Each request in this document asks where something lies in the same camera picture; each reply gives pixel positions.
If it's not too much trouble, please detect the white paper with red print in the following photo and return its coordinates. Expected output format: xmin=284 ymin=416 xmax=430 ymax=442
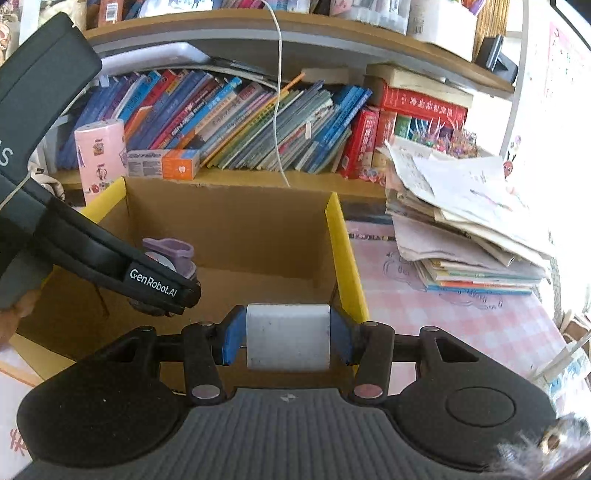
xmin=0 ymin=360 xmax=43 ymax=480

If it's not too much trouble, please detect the white rectangular block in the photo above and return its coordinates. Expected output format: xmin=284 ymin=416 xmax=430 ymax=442
xmin=246 ymin=303 xmax=332 ymax=373

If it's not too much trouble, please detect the worn yellowed book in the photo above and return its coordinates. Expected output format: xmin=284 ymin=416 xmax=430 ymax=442
xmin=366 ymin=64 xmax=474 ymax=108

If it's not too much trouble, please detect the white paper storage box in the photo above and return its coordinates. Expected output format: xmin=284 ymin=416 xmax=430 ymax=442
xmin=408 ymin=0 xmax=479 ymax=62

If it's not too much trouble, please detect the orange and white toothpaste box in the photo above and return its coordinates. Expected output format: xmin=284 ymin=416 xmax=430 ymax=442
xmin=126 ymin=148 xmax=201 ymax=181

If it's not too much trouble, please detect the cardboard box with yellow flaps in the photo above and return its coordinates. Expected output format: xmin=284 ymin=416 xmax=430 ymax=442
xmin=0 ymin=176 xmax=370 ymax=393

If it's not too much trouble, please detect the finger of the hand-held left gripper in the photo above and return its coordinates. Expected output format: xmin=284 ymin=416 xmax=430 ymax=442
xmin=39 ymin=202 xmax=202 ymax=319

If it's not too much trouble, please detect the thick red book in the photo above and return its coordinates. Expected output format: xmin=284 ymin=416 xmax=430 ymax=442
xmin=376 ymin=84 xmax=469 ymax=124

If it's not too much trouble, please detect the pink sticker-covered cylinder container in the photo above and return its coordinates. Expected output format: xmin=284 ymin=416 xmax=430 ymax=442
xmin=74 ymin=118 xmax=128 ymax=206

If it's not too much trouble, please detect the white cable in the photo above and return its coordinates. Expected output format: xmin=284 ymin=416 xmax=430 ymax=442
xmin=263 ymin=0 xmax=291 ymax=188

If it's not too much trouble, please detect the blue printed packet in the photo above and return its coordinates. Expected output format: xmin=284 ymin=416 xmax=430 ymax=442
xmin=530 ymin=340 xmax=591 ymax=412

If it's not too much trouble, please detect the pink checked desktop mat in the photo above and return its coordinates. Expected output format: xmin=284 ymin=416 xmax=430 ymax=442
xmin=344 ymin=220 xmax=591 ymax=409

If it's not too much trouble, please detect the row of colourful books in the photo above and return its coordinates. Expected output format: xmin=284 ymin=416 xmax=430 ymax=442
xmin=56 ymin=68 xmax=376 ymax=175

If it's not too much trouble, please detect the red boxed book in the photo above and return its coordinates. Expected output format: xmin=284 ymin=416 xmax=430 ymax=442
xmin=338 ymin=107 xmax=380 ymax=180

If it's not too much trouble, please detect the grey fuzzy pompom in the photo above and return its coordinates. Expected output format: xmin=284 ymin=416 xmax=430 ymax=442
xmin=492 ymin=412 xmax=591 ymax=480

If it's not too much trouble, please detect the black stand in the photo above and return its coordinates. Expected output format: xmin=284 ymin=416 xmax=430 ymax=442
xmin=475 ymin=34 xmax=519 ymax=80

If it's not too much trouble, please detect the wooden bookshelf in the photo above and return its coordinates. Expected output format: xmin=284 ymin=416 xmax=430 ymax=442
xmin=55 ymin=9 xmax=519 ymax=200

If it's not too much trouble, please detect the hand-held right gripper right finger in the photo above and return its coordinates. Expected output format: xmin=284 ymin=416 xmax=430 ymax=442
xmin=329 ymin=310 xmax=482 ymax=408

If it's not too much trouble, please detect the person's left hand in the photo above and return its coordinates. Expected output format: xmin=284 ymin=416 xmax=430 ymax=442
xmin=0 ymin=291 xmax=42 ymax=350

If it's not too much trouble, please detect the beige rubber band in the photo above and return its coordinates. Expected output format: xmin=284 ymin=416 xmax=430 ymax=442
xmin=0 ymin=170 xmax=34 ymax=209

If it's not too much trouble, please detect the purple plastic toy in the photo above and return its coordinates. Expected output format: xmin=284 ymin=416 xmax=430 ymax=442
xmin=141 ymin=237 xmax=200 ymax=280

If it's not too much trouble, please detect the pile of papers and booklets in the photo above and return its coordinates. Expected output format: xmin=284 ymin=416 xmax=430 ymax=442
xmin=382 ymin=136 xmax=556 ymax=296

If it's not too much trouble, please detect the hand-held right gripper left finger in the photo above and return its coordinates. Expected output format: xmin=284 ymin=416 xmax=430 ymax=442
xmin=98 ymin=305 xmax=247 ymax=407

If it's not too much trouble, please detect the wall poster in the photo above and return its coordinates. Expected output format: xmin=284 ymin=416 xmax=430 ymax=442
xmin=507 ymin=18 xmax=591 ymax=241

